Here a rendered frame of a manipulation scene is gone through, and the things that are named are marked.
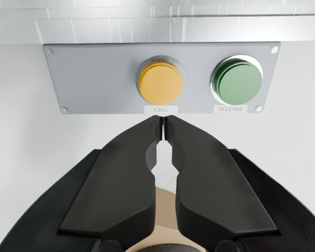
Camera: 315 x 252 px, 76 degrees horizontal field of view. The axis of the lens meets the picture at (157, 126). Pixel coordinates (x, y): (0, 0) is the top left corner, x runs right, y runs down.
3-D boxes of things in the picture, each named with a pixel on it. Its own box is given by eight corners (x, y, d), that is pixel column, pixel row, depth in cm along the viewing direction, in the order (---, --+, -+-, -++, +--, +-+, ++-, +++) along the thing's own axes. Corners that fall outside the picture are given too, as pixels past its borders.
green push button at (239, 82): (249, 97, 21) (257, 106, 19) (209, 98, 21) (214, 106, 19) (258, 57, 19) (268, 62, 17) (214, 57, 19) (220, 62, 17)
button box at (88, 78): (242, 93, 26) (264, 115, 21) (79, 94, 26) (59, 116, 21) (255, 33, 22) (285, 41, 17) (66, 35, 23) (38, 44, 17)
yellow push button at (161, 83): (180, 98, 21) (182, 106, 19) (141, 98, 21) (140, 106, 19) (182, 58, 19) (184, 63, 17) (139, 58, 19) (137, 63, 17)
